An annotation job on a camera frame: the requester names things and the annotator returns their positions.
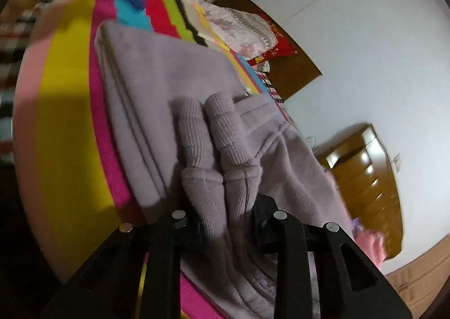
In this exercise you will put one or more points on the glossy wooden headboard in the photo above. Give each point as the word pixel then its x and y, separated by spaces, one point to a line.
pixel 369 182

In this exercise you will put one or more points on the small purple cloth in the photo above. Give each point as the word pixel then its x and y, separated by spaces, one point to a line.
pixel 357 226

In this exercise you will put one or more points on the red pillow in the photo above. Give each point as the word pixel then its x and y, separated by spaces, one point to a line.
pixel 281 46

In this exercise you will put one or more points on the plain dark wooden headboard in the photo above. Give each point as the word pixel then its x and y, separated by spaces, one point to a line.
pixel 291 73

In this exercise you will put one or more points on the lilac fleece pants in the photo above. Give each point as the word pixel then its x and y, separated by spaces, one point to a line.
pixel 158 76

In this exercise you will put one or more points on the white wall socket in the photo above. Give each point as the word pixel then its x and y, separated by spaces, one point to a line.
pixel 397 162

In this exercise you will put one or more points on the rainbow striped blanket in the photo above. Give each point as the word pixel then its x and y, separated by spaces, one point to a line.
pixel 66 111

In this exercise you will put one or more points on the pink quilt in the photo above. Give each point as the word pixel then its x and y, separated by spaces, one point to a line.
pixel 371 247

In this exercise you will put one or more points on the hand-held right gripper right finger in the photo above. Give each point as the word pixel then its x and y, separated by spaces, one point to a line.
pixel 270 231

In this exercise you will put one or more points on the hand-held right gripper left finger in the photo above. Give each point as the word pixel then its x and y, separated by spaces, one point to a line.
pixel 175 234

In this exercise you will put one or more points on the wooden wardrobe door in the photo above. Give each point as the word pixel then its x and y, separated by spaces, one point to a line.
pixel 418 284

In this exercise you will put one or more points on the plaid cloth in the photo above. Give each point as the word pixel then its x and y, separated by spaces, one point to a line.
pixel 271 89

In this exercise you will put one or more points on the pink floral pillow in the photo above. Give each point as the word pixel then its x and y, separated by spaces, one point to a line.
pixel 228 27

